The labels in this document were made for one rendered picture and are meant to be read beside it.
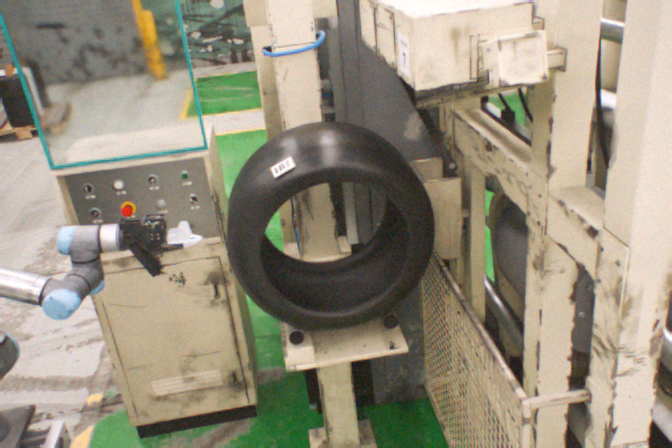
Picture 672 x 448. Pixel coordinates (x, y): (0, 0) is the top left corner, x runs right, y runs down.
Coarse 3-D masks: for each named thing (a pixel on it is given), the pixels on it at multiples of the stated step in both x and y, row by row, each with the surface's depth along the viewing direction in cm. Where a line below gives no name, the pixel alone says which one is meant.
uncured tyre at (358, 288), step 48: (288, 144) 162; (336, 144) 157; (384, 144) 168; (240, 192) 161; (288, 192) 156; (384, 192) 159; (240, 240) 161; (384, 240) 197; (432, 240) 171; (288, 288) 194; (336, 288) 198; (384, 288) 188
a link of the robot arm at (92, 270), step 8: (72, 264) 167; (80, 264) 166; (88, 264) 166; (96, 264) 168; (72, 272) 164; (80, 272) 164; (88, 272) 165; (96, 272) 168; (88, 280) 164; (96, 280) 168; (104, 280) 173; (96, 288) 170
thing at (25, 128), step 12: (0, 72) 753; (12, 72) 721; (0, 84) 707; (12, 84) 709; (0, 96) 717; (12, 96) 713; (24, 96) 720; (12, 108) 719; (24, 108) 723; (0, 120) 767; (12, 120) 726; (24, 120) 726; (0, 132) 724; (12, 132) 725; (24, 132) 728
